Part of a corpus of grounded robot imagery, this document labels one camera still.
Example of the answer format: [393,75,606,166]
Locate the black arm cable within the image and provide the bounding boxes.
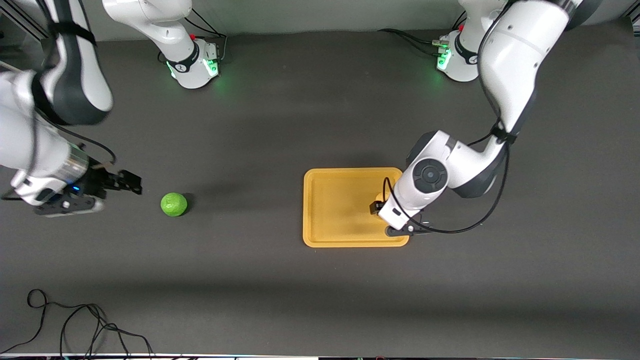
[382,0,516,235]
[0,122,118,202]

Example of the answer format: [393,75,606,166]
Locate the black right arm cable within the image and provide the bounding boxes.
[0,122,118,202]

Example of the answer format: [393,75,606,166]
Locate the black left base cables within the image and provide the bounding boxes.
[378,27,451,57]

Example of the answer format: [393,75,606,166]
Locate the black cable on table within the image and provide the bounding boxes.
[0,288,155,359]

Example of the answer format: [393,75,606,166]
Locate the black right base cables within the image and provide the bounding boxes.
[184,9,229,64]

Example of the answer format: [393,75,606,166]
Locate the aluminium frame rail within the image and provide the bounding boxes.
[0,0,51,42]

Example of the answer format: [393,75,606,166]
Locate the black base cables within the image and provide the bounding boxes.
[184,9,229,64]
[378,27,451,57]

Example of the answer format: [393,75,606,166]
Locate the yellow plastic tray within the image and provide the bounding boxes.
[302,167,410,248]

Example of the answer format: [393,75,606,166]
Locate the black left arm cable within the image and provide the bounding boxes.
[382,0,516,235]

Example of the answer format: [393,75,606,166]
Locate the green apple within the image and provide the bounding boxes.
[160,192,189,218]

